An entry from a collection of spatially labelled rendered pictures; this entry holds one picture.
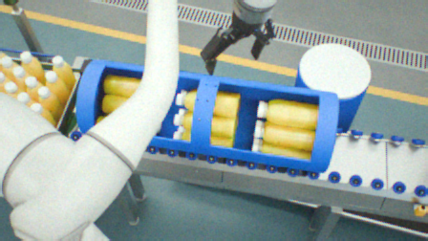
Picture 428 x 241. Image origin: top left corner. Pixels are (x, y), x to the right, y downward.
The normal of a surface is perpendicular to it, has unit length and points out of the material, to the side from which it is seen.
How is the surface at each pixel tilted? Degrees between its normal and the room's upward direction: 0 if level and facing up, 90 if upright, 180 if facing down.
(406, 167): 0
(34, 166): 15
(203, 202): 0
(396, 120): 0
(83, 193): 37
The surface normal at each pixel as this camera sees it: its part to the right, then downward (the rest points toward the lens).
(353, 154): 0.00, -0.54
